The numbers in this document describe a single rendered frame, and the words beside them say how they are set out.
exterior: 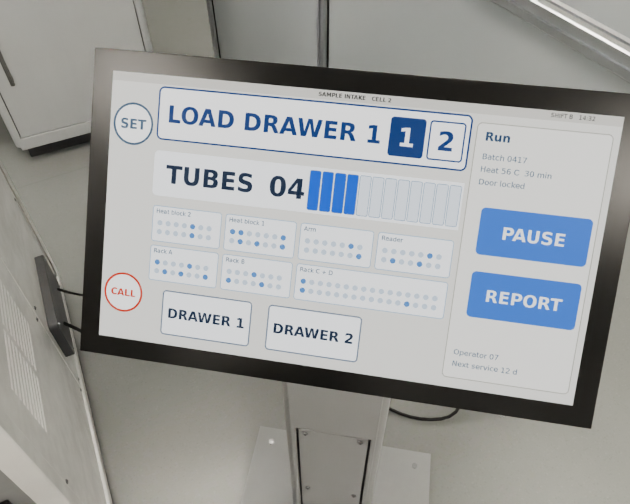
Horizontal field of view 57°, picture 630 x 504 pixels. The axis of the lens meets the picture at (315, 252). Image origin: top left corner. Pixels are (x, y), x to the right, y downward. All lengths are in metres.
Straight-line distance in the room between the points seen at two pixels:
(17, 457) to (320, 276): 0.59
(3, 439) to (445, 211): 0.68
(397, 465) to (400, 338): 1.02
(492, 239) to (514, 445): 1.18
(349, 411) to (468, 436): 0.84
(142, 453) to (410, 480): 0.70
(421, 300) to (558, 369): 0.14
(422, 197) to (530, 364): 0.19
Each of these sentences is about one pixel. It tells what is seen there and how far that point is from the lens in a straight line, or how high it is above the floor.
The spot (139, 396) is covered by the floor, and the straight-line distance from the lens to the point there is 1.76.
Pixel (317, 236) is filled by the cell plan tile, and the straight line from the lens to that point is 0.56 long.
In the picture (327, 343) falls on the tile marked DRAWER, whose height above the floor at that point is 1.00.
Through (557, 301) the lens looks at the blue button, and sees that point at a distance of 0.58.
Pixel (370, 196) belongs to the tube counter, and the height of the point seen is 1.11.
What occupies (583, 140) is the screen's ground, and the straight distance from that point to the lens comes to 0.58.
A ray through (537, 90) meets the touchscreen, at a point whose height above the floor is 1.20.
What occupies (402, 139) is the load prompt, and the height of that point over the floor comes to 1.15.
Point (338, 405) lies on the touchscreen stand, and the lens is 0.86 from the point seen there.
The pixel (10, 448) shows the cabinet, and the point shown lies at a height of 0.69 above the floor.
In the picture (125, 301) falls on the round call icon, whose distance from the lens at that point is 0.63.
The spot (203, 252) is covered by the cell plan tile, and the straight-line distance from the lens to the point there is 0.59.
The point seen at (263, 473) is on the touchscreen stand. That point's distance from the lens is 1.56.
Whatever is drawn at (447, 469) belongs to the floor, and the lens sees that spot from 1.63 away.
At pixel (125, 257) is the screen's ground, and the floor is 1.04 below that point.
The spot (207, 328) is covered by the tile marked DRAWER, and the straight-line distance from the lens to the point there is 0.60.
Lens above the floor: 1.48
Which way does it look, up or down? 48 degrees down
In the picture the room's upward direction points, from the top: 1 degrees counter-clockwise
